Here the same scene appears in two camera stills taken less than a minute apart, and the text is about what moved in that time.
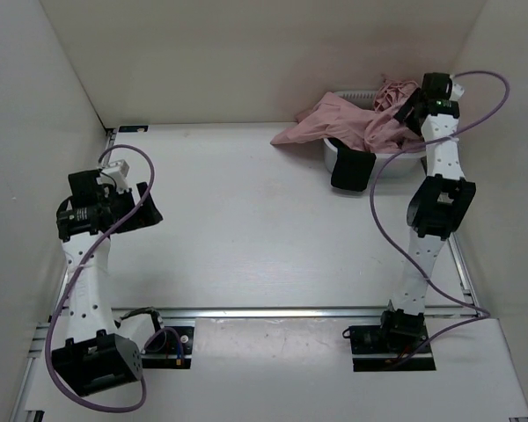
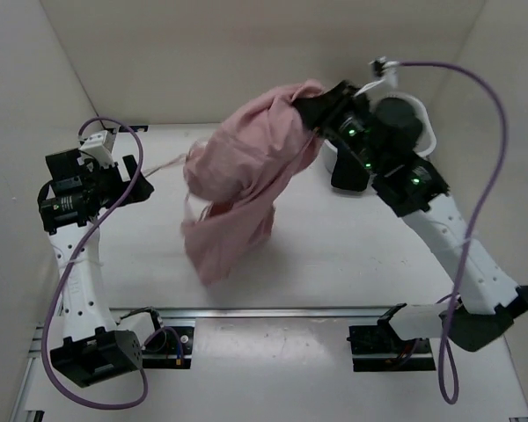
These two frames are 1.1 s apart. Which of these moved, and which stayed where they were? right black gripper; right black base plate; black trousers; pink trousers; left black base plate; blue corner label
Moved: right black gripper; pink trousers
Stayed: black trousers; blue corner label; left black base plate; right black base plate
